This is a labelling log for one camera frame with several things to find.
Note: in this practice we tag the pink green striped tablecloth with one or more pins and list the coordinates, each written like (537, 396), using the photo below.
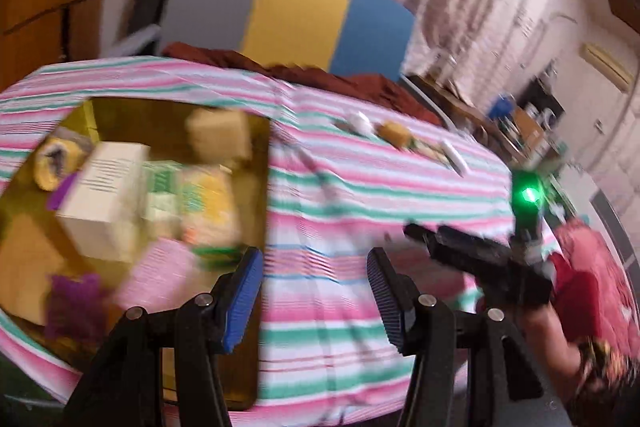
(325, 217)

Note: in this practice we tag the gold metal tin box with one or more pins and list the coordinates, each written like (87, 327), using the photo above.
(125, 112)

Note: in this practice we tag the small white stick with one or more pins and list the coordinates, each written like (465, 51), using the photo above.
(454, 157)

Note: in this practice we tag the brown crumpled cloth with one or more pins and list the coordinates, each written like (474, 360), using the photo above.
(350, 82)

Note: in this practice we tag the yellow tape roll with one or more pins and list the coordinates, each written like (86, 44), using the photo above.
(47, 174)

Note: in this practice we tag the grey yellow blue padded board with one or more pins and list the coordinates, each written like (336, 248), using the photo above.
(300, 7)

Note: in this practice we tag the purple fuzzy item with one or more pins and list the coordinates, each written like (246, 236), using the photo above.
(75, 307)

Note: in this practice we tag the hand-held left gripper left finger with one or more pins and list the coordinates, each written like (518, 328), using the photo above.
(245, 297)

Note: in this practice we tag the white cardboard box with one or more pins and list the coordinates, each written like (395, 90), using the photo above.
(100, 187)

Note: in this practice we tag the small tan block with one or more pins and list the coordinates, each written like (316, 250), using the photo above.
(395, 134)

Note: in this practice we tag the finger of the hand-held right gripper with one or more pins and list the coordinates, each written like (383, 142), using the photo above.
(465, 249)

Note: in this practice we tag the yellow packet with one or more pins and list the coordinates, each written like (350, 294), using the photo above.
(210, 202)

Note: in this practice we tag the purple strip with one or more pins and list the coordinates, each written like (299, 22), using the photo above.
(62, 192)

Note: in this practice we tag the person's red shirt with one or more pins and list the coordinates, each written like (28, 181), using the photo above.
(595, 267)

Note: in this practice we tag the pink plastic bottle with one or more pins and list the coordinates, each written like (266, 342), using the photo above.
(155, 277)

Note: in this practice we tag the light grey flat object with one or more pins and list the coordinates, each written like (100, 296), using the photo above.
(137, 39)

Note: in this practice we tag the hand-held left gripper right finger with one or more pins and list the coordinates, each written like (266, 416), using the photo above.
(386, 302)

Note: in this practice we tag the white wall air conditioner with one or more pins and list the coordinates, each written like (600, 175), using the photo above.
(607, 67)

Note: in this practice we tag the green white packet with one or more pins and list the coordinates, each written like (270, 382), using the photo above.
(162, 192)

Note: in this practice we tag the tan sponge block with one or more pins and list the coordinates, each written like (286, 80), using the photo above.
(220, 134)

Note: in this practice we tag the person's right forearm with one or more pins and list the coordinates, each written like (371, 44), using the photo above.
(550, 337)

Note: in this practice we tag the small white figure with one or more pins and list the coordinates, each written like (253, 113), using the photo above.
(360, 123)

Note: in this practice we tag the person's patterned shorts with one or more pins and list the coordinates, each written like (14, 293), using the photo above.
(610, 377)

